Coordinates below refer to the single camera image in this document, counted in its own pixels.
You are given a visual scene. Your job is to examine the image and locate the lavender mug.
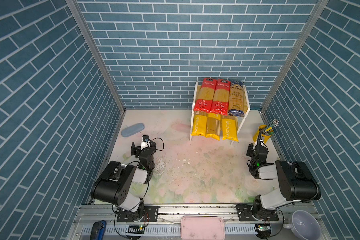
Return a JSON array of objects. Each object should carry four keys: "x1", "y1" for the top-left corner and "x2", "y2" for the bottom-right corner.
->
[{"x1": 283, "y1": 210, "x2": 322, "y2": 240}]

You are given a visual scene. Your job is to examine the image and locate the yellow pasta bag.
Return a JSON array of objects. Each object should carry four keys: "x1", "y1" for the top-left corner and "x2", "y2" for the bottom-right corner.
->
[{"x1": 206, "y1": 113, "x2": 221, "y2": 141}]

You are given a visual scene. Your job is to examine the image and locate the blue black handled tool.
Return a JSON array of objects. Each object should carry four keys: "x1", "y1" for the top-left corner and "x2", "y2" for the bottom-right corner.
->
[{"x1": 90, "y1": 221, "x2": 107, "y2": 240}]

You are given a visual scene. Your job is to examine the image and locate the yellow pen cup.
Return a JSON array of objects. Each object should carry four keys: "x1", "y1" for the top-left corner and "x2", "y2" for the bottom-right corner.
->
[{"x1": 253, "y1": 125, "x2": 274, "y2": 143}]

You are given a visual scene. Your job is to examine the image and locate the wooden two-tier shelf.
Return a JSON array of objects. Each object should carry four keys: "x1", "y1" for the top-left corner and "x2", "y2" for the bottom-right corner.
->
[{"x1": 189, "y1": 81, "x2": 251, "y2": 141}]

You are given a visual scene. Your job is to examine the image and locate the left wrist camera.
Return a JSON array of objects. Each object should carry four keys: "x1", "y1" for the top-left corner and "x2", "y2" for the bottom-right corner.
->
[{"x1": 141, "y1": 135, "x2": 151, "y2": 150}]

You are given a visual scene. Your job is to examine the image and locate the pens in cup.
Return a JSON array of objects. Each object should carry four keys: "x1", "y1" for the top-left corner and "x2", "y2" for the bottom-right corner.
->
[{"x1": 261, "y1": 119, "x2": 279, "y2": 136}]

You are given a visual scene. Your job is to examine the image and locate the red spaghetti bag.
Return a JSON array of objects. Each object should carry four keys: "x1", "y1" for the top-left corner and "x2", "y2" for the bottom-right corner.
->
[
  {"x1": 210, "y1": 79, "x2": 231, "y2": 116},
  {"x1": 194, "y1": 78, "x2": 218, "y2": 113}
]

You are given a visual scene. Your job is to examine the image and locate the pink tray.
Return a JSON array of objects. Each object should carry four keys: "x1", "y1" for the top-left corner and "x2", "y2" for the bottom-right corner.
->
[{"x1": 180, "y1": 216, "x2": 225, "y2": 240}]

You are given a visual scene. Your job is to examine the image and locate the blue glasses case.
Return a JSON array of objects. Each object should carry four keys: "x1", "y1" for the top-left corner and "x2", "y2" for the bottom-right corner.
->
[{"x1": 121, "y1": 123, "x2": 145, "y2": 138}]

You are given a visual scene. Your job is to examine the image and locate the yellow Pastatime bag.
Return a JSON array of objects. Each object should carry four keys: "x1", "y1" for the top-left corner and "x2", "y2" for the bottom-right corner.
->
[
  {"x1": 191, "y1": 111, "x2": 208, "y2": 137},
  {"x1": 222, "y1": 115, "x2": 239, "y2": 142}
]

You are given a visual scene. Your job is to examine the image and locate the blue MoliPasta spaghetti bag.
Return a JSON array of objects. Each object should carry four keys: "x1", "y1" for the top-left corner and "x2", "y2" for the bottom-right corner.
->
[{"x1": 228, "y1": 81, "x2": 245, "y2": 117}]

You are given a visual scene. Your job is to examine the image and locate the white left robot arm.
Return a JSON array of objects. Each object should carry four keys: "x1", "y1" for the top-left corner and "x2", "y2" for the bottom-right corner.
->
[{"x1": 91, "y1": 136, "x2": 157, "y2": 221}]

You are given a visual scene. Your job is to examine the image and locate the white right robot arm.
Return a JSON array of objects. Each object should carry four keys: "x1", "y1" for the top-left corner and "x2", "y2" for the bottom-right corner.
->
[{"x1": 247, "y1": 141, "x2": 321, "y2": 221}]

